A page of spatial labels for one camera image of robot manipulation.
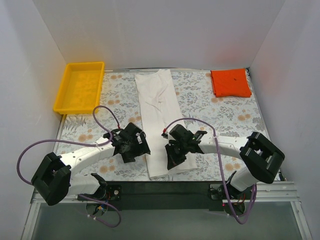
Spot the floral patterned table mat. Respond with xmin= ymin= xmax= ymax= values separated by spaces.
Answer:
xmin=54 ymin=70 xmax=266 ymax=181

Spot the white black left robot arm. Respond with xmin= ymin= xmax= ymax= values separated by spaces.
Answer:
xmin=31 ymin=123 xmax=151 ymax=206

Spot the white t-shirt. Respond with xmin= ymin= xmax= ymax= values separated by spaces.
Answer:
xmin=134 ymin=69 xmax=197 ymax=178

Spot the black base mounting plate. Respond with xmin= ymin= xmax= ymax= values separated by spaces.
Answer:
xmin=85 ymin=181 xmax=231 ymax=214

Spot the yellow plastic tray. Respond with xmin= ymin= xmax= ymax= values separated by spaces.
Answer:
xmin=53 ymin=61 xmax=105 ymax=115

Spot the folded orange t-shirt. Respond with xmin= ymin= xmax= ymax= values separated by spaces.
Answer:
xmin=210 ymin=68 xmax=252 ymax=98

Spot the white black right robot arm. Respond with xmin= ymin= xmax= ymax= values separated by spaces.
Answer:
xmin=162 ymin=124 xmax=285 ymax=199

